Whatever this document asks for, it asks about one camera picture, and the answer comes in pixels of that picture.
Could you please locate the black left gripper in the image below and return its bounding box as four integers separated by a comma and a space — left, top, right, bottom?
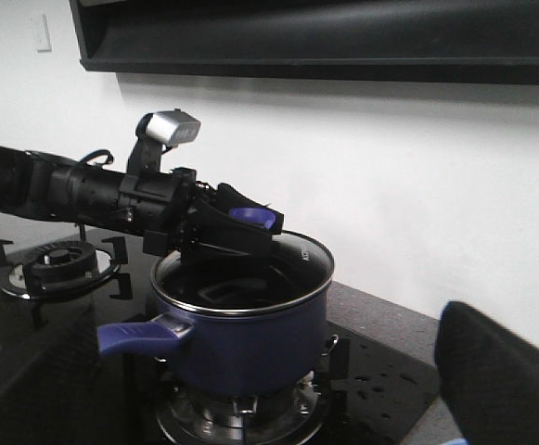
115, 168, 284, 264

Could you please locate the black own right gripper finger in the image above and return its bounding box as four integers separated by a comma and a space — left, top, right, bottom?
434, 301, 539, 444

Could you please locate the pot lid with blue knob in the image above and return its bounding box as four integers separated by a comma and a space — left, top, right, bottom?
228, 207, 277, 230

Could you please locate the dark blue cooking pot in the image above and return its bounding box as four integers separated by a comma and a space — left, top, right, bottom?
97, 232, 334, 396

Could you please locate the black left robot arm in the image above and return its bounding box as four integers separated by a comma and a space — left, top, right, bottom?
0, 138, 539, 444

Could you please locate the left gas burner with grate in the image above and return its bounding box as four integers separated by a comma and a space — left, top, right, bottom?
0, 236, 132, 301

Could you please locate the gas burner with grate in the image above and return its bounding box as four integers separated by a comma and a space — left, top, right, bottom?
156, 335, 351, 444
0, 236, 132, 301

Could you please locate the black glass gas stove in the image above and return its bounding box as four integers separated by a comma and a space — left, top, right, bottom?
0, 235, 439, 444

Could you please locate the right gas burner with grate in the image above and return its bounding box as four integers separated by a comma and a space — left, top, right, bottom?
156, 335, 351, 444

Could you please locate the black range hood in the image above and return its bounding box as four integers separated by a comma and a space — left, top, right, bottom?
71, 1, 539, 85

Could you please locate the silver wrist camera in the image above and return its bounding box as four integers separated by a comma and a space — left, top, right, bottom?
135, 109, 201, 148

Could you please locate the white wall switch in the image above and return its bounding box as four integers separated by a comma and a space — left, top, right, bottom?
30, 13, 52, 53

